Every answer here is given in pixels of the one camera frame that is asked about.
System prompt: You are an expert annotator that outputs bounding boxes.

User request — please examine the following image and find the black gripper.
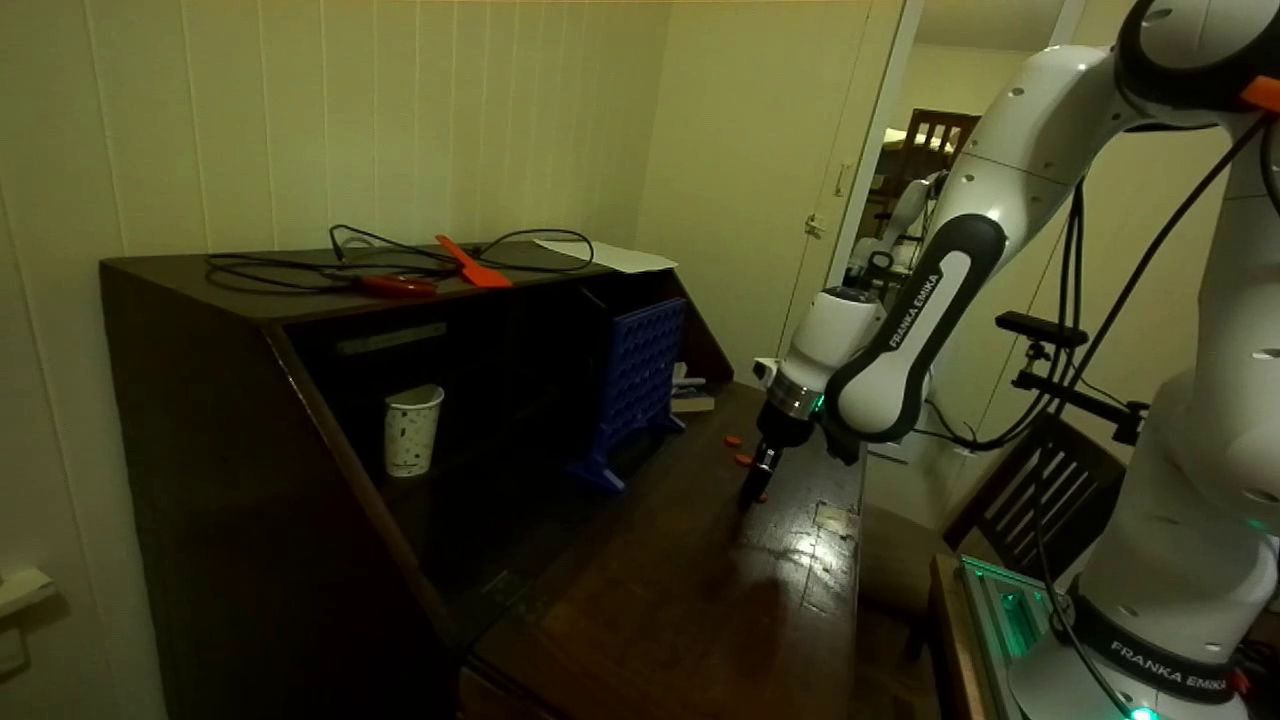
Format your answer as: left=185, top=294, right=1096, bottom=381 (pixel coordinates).
left=734, top=401, right=810, bottom=507

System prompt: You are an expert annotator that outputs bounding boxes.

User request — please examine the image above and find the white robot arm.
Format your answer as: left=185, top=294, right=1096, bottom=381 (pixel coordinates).
left=755, top=0, right=1280, bottom=720

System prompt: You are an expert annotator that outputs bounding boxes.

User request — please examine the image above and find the blue connect four board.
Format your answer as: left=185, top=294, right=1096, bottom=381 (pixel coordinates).
left=573, top=301, right=682, bottom=493

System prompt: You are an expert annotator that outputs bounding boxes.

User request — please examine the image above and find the stack of books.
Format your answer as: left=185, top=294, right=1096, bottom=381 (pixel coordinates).
left=670, top=366, right=714, bottom=416

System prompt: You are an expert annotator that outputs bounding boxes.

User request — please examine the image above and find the white paper sheet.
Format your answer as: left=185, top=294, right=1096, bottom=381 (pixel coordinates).
left=532, top=237, right=675, bottom=276

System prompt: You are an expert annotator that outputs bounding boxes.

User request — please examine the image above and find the light wooden robot table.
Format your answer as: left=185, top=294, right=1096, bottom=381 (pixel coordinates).
left=927, top=553, right=995, bottom=720

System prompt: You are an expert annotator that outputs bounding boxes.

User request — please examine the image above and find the wooden chair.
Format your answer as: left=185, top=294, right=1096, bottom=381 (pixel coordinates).
left=943, top=416, right=1123, bottom=579

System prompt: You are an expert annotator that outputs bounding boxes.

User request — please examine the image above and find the dark wooden secretary desk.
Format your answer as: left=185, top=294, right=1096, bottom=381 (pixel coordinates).
left=101, top=253, right=860, bottom=720

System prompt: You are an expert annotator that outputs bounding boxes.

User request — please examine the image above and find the white paper cup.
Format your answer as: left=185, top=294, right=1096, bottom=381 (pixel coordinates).
left=383, top=385, right=444, bottom=480

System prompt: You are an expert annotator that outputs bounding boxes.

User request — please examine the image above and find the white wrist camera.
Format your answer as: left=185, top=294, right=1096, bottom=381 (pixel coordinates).
left=752, top=358, right=780, bottom=385

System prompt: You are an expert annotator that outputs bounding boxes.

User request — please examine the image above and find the black camera stand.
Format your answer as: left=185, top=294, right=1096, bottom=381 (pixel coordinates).
left=995, top=312, right=1146, bottom=444

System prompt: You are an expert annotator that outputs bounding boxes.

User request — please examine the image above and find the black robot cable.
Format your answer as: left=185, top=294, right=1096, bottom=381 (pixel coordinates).
left=914, top=114, right=1271, bottom=455

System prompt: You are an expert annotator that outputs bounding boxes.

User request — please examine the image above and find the orange handled tool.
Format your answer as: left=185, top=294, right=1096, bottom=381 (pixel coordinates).
left=357, top=233, right=515, bottom=301

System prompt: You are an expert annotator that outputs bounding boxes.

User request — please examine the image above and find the black cable on desk top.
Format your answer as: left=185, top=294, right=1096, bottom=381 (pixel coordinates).
left=200, top=220, right=600, bottom=301

